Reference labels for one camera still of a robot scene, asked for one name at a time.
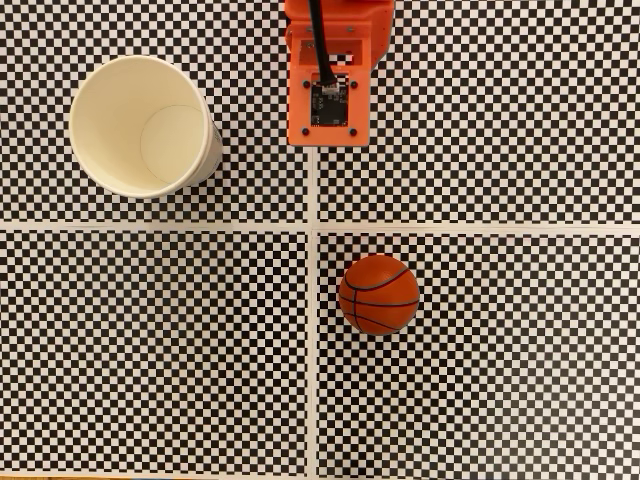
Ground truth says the small orange basketball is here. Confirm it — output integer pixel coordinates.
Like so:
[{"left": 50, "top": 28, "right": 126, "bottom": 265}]
[{"left": 338, "top": 253, "right": 421, "bottom": 337}]

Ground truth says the white paper cup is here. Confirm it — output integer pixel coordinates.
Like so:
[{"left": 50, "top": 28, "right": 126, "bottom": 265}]
[{"left": 68, "top": 54, "right": 224, "bottom": 200}]

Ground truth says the black white checkerboard paper sheet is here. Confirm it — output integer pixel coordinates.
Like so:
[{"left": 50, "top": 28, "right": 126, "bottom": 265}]
[
  {"left": 312, "top": 0, "right": 640, "bottom": 231},
  {"left": 0, "top": 0, "right": 315, "bottom": 229},
  {"left": 0, "top": 225, "right": 315, "bottom": 477},
  {"left": 312, "top": 228, "right": 640, "bottom": 480}
]

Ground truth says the black camera cable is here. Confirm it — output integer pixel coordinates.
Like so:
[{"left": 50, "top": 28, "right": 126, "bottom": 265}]
[{"left": 307, "top": 0, "right": 341, "bottom": 87}]

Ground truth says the orange camera mount with board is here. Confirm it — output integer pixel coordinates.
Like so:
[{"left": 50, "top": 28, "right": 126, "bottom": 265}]
[{"left": 286, "top": 22, "right": 372, "bottom": 148}]

